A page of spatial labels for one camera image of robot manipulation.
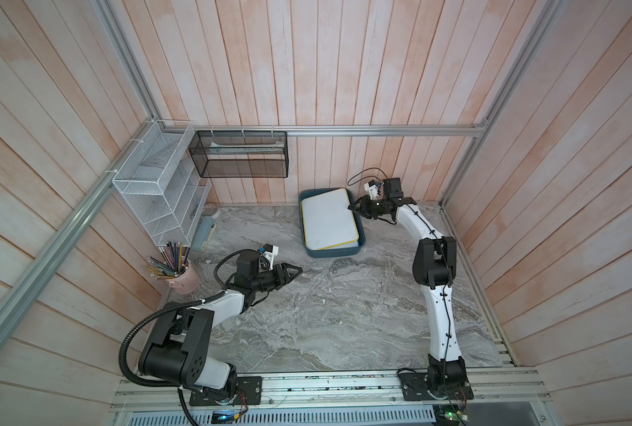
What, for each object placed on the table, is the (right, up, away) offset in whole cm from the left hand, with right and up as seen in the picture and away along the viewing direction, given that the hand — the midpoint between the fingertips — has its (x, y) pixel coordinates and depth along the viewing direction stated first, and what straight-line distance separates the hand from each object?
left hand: (298, 275), depth 87 cm
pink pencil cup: (-38, -3, +1) cm, 38 cm away
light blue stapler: (-39, +14, +17) cm, 45 cm away
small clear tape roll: (-42, +24, +31) cm, 57 cm away
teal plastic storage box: (+19, +7, +17) cm, 27 cm away
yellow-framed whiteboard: (+11, +19, +20) cm, 29 cm away
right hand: (+20, +25, +18) cm, 36 cm away
